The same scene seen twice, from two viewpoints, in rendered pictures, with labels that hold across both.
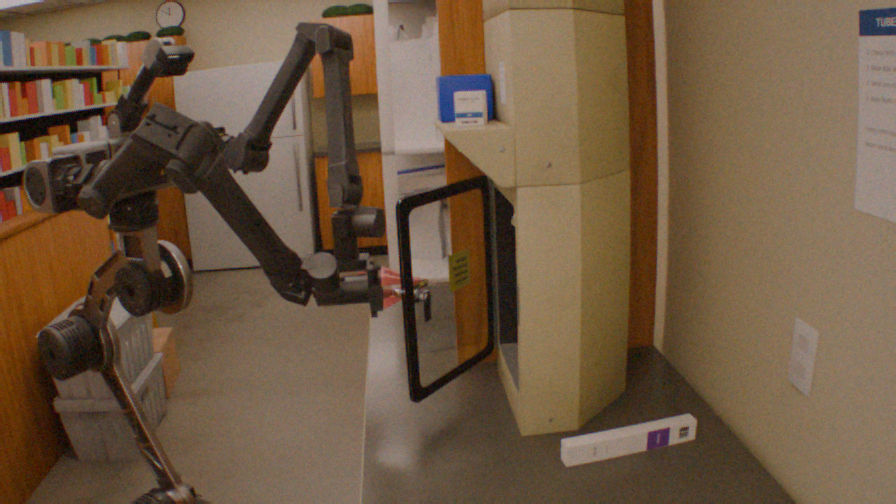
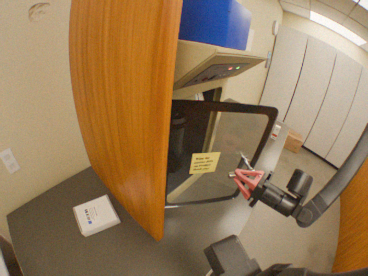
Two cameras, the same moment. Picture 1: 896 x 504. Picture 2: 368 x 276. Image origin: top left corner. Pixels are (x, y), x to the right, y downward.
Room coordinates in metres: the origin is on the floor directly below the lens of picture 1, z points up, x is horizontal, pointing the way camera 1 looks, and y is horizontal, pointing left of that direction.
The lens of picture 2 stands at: (1.68, 0.14, 1.52)
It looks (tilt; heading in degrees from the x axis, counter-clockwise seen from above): 36 degrees down; 220
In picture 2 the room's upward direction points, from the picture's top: 8 degrees clockwise
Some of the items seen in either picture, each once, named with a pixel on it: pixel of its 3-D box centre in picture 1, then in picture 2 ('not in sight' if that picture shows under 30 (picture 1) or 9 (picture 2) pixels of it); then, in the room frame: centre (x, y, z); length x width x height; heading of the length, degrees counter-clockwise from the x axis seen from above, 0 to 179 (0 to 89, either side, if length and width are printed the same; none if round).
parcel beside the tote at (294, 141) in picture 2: not in sight; (291, 140); (-1.43, 0.23, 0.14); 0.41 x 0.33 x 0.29; 100
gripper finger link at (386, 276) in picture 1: (396, 287); (247, 182); (1.34, 0.10, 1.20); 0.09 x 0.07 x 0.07; 94
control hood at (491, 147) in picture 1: (470, 149); (226, 66); (1.33, -0.05, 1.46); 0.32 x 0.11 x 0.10; 4
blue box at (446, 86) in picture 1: (463, 97); (216, 22); (1.40, -0.05, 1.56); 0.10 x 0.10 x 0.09; 4
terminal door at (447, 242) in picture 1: (450, 285); (213, 167); (1.36, 0.00, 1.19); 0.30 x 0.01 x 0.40; 145
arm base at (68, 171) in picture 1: (74, 183); not in sight; (1.39, 0.81, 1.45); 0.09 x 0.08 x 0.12; 154
